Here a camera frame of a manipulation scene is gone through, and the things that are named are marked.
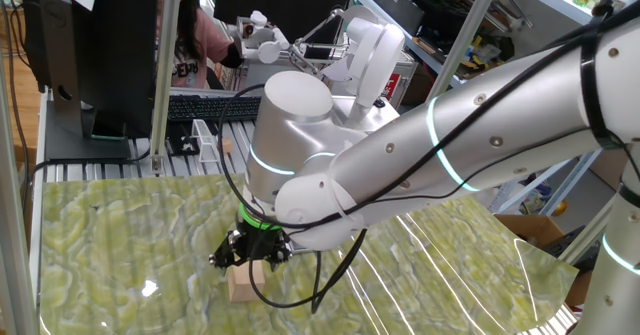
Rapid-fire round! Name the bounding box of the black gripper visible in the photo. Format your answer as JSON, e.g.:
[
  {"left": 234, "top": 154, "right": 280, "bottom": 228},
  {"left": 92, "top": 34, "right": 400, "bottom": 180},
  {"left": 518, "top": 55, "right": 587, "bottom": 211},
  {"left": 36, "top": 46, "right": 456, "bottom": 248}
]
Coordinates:
[{"left": 208, "top": 222, "right": 295, "bottom": 272}]

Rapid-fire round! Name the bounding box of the light wooden cube block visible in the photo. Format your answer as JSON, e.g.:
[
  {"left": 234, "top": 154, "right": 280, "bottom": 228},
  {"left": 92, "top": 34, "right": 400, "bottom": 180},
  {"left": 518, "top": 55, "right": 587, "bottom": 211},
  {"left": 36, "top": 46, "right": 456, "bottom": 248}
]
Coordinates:
[{"left": 228, "top": 259, "right": 267, "bottom": 304}]

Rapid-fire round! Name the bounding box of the green marble pattern mat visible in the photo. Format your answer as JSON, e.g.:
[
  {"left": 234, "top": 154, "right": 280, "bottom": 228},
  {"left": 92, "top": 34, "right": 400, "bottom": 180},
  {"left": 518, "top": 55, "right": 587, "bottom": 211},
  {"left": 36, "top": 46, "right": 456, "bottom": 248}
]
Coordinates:
[{"left": 38, "top": 167, "right": 580, "bottom": 335}]

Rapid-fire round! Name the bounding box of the black keyboard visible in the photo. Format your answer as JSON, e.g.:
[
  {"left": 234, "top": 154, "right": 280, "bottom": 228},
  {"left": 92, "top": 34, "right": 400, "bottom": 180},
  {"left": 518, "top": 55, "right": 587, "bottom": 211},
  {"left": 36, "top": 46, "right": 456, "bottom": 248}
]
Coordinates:
[{"left": 167, "top": 94, "right": 262, "bottom": 123}]

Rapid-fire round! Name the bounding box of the person in pink shirt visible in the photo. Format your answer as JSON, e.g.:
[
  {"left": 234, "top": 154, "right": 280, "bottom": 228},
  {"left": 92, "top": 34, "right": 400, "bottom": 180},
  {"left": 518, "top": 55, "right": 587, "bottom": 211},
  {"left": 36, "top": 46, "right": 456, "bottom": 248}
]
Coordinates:
[{"left": 158, "top": 0, "right": 246, "bottom": 90}]

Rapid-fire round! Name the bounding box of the white haptic control device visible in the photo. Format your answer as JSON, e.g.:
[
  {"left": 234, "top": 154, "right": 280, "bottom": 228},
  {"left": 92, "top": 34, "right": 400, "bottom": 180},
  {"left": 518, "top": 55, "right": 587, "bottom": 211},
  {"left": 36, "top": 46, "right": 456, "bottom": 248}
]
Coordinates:
[{"left": 234, "top": 4, "right": 407, "bottom": 126}]

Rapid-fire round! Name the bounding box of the black computer monitor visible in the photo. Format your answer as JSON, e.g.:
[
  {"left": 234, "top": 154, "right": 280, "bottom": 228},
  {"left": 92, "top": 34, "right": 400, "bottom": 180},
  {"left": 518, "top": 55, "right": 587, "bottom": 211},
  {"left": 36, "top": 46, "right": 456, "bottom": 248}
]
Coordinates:
[{"left": 18, "top": 0, "right": 162, "bottom": 162}]

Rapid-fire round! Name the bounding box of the brown cardboard box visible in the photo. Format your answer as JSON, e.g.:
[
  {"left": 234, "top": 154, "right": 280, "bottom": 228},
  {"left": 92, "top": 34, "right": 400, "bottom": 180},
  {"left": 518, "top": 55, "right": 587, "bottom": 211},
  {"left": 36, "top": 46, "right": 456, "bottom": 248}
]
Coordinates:
[{"left": 494, "top": 213, "right": 601, "bottom": 309}]

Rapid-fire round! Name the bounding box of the black laptop case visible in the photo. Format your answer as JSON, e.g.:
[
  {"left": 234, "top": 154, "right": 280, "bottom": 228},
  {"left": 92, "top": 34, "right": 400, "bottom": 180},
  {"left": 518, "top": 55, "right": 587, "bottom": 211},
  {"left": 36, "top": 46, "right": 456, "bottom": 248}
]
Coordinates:
[{"left": 368, "top": 0, "right": 427, "bottom": 30}]

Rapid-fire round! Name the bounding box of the yellow toy vehicle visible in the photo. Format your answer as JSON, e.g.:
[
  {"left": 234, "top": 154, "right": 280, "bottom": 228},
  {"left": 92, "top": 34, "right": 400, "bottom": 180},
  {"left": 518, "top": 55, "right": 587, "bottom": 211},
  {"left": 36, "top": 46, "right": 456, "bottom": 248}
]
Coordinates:
[{"left": 458, "top": 55, "right": 490, "bottom": 75}]

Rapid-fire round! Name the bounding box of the black electronic device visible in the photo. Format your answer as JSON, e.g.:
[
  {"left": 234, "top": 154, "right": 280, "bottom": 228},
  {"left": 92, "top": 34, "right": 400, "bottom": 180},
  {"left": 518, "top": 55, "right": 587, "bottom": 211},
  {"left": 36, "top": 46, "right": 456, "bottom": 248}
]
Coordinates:
[{"left": 542, "top": 224, "right": 599, "bottom": 275}]

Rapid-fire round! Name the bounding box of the black hanging cable loop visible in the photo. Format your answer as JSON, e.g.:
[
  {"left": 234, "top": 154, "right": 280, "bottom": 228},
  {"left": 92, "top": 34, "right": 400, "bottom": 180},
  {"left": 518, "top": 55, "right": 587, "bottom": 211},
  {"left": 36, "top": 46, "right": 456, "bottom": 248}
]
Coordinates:
[{"left": 247, "top": 227, "right": 369, "bottom": 315}]

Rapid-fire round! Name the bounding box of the white wire triangle frame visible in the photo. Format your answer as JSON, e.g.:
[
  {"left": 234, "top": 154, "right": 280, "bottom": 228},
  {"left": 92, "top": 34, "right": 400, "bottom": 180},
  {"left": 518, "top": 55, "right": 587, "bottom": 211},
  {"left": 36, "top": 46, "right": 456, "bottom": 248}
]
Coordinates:
[{"left": 191, "top": 118, "right": 222, "bottom": 164}]

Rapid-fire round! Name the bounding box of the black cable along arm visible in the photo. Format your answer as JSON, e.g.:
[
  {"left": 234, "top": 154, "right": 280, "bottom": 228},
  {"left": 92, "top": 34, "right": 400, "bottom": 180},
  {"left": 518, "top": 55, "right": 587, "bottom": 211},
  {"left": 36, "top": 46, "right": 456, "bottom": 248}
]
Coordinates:
[{"left": 217, "top": 0, "right": 640, "bottom": 231}]

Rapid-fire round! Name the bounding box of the black bracket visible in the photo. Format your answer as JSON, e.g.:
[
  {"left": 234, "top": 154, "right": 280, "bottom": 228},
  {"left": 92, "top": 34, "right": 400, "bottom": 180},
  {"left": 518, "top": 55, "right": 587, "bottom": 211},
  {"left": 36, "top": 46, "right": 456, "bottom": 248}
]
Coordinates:
[{"left": 166, "top": 121, "right": 202, "bottom": 157}]

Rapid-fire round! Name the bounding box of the black power cable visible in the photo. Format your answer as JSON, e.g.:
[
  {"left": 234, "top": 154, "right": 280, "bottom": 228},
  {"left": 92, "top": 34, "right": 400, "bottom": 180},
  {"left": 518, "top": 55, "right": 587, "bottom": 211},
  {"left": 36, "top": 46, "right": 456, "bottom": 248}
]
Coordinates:
[{"left": 27, "top": 147, "right": 153, "bottom": 211}]

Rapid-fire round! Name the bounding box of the aluminium frame post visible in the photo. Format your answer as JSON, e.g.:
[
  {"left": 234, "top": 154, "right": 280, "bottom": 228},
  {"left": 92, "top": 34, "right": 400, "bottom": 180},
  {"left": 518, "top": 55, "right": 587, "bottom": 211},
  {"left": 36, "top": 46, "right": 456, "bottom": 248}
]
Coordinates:
[
  {"left": 558, "top": 194, "right": 619, "bottom": 266},
  {"left": 427, "top": 0, "right": 505, "bottom": 99},
  {"left": 148, "top": 0, "right": 184, "bottom": 175},
  {"left": 0, "top": 54, "right": 40, "bottom": 335}
]

